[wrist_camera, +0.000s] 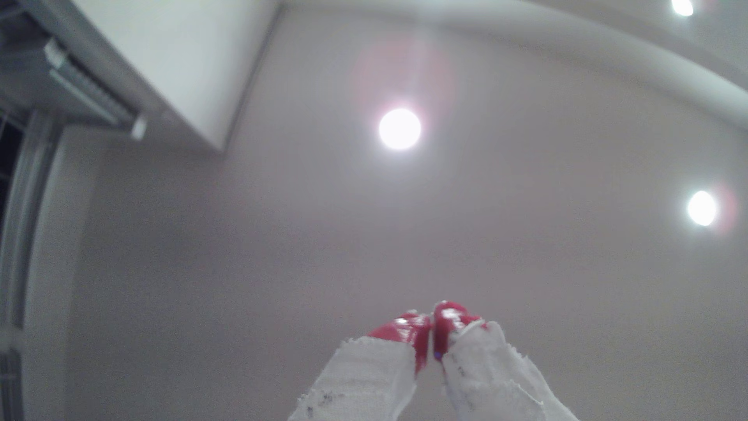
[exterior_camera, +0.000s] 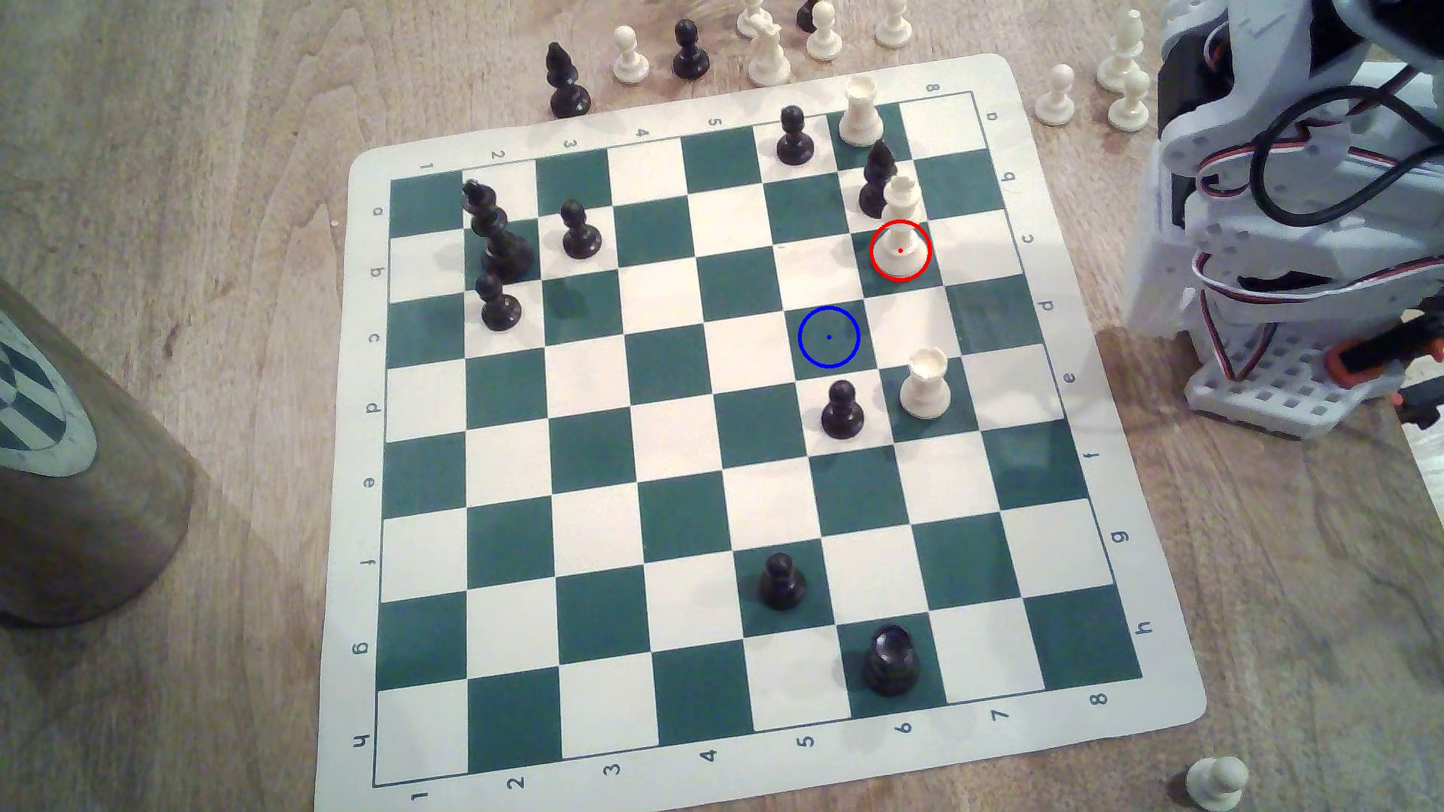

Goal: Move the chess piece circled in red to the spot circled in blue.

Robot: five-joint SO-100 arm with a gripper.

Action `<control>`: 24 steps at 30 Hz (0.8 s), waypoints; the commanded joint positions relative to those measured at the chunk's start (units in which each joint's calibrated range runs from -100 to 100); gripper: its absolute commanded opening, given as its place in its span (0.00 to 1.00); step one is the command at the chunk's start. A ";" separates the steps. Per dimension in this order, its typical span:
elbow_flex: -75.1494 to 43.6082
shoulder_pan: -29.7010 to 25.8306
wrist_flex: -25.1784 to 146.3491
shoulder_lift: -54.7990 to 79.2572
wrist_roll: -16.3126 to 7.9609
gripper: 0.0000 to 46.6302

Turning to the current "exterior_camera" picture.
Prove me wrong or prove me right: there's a white chess knight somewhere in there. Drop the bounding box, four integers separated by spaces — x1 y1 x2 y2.
747 21 793 88

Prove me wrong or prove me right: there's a black chess bishop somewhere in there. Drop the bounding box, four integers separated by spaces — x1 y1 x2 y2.
545 41 593 120
858 140 900 220

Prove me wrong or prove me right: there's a white grid robot base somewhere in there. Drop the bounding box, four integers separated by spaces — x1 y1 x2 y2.
1185 325 1403 441

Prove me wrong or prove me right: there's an orange black clamp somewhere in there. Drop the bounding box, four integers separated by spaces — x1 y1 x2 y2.
1323 314 1444 430

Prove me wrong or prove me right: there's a white chess rook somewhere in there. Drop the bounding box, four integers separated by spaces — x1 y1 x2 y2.
899 346 952 421

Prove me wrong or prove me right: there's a green white chess mat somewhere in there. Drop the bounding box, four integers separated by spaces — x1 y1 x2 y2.
314 53 1209 812

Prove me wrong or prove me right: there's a white pawn on board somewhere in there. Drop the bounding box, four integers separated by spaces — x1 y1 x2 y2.
838 74 887 148

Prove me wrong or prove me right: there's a red white servo wire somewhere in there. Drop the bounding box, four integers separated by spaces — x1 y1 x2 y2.
1194 113 1335 200
1192 250 1444 308
1200 295 1283 385

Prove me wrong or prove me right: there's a black chess rook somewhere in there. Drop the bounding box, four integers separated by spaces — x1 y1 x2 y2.
862 623 923 697

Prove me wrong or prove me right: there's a black chess pawn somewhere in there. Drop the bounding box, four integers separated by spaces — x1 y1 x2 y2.
560 199 604 261
776 105 816 167
758 551 809 613
672 19 712 80
475 271 523 332
820 380 866 441

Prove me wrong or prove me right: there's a white chess bishop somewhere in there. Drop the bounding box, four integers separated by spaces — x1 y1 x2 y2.
1097 9 1148 94

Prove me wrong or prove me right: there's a black cable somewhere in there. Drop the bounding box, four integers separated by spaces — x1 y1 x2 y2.
1248 62 1444 228

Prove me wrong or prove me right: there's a black chess king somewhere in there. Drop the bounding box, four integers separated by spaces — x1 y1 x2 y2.
461 178 536 284

